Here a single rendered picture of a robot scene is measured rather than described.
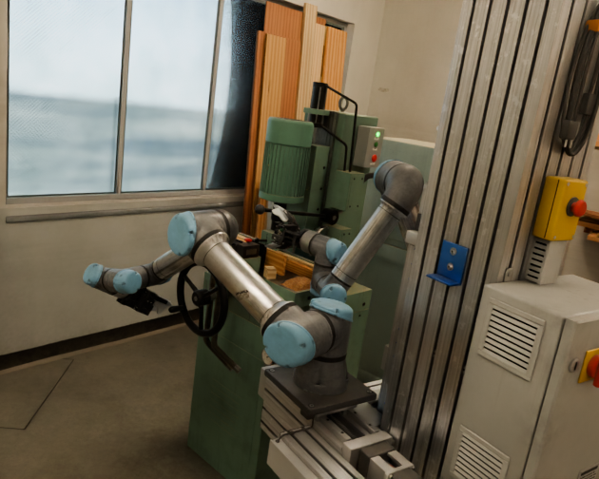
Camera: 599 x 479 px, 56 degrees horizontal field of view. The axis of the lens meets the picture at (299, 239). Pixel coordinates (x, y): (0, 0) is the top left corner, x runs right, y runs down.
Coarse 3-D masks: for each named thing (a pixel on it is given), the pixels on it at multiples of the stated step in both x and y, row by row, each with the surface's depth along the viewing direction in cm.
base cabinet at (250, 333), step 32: (256, 352) 210; (352, 352) 244; (224, 384) 225; (256, 384) 212; (192, 416) 244; (224, 416) 227; (256, 416) 214; (192, 448) 246; (224, 448) 229; (256, 448) 215
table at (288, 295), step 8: (288, 272) 216; (272, 280) 203; (280, 280) 204; (280, 288) 198; (288, 288) 197; (280, 296) 199; (288, 296) 196; (296, 296) 194; (304, 296) 198; (312, 296) 201; (304, 304) 199
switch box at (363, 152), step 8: (360, 128) 222; (368, 128) 219; (376, 128) 221; (360, 136) 222; (368, 136) 220; (376, 136) 222; (360, 144) 223; (368, 144) 221; (360, 152) 223; (368, 152) 222; (376, 152) 225; (360, 160) 223; (368, 160) 223
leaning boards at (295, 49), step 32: (288, 32) 364; (320, 32) 386; (256, 64) 346; (288, 64) 367; (320, 64) 392; (256, 96) 351; (288, 96) 374; (256, 128) 357; (256, 160) 361; (256, 192) 365; (256, 224) 361
